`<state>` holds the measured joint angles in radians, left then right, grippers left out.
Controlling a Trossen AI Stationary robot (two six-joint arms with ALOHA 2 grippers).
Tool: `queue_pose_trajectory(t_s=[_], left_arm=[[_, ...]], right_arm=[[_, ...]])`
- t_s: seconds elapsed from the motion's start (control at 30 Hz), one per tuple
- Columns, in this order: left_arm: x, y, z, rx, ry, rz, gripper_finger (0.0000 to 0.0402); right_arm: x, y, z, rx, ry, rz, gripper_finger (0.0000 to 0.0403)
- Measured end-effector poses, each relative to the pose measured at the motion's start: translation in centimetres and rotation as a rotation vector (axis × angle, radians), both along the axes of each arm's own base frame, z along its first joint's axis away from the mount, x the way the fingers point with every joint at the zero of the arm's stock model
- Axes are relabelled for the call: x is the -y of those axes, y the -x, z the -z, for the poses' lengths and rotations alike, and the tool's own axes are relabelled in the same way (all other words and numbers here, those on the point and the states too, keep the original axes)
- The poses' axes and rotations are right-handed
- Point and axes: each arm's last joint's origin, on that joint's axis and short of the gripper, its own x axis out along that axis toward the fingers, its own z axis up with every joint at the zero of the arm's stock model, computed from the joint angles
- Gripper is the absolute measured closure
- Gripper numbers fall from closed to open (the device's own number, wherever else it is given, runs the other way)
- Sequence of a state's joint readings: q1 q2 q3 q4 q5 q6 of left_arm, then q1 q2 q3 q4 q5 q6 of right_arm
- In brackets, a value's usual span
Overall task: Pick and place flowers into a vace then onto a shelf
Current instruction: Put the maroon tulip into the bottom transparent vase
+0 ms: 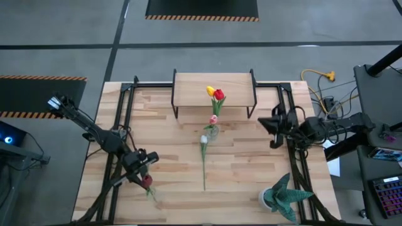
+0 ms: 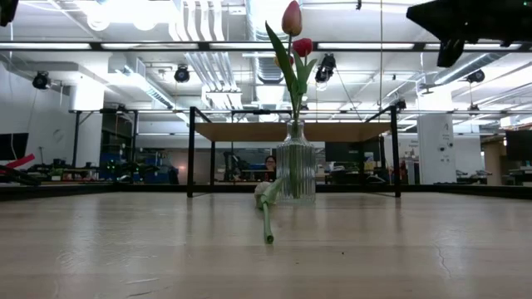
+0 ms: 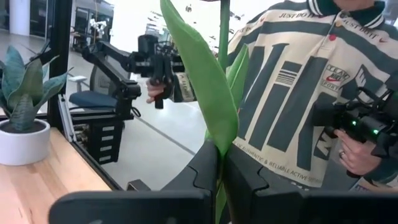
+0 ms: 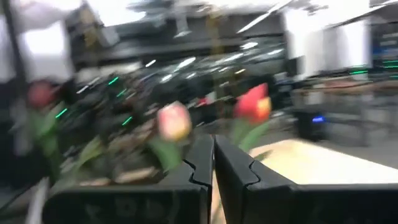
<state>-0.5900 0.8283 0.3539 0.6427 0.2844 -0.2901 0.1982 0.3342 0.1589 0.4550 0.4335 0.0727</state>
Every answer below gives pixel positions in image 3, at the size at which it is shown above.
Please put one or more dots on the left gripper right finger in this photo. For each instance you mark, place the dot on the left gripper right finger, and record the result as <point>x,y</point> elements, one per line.
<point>264,205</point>

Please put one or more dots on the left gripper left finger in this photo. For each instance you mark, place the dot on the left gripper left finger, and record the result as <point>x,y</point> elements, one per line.
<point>186,205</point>

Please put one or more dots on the maroon artificial tulip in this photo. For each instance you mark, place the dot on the maroon artificial tulip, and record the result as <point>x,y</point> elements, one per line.
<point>205,77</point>

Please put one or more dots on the black drawer cabinet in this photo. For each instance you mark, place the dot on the black drawer cabinet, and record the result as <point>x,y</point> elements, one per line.
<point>105,146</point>

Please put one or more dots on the person's left hand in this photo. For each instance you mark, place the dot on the person's left hand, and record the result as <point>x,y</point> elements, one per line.
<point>357,155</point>

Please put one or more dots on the person's hand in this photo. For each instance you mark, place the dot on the person's hand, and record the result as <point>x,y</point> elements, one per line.
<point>357,155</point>
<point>152,90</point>

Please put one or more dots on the person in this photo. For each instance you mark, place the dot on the person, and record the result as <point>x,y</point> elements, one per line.
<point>295,93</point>

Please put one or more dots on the person's right hand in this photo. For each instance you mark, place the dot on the person's right hand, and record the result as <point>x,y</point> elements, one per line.
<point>152,90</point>

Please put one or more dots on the blue office chair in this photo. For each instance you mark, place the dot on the blue office chair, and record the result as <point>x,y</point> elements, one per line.
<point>90,99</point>

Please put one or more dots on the green plant in white pot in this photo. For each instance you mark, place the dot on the green plant in white pot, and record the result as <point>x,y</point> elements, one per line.
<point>25,146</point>

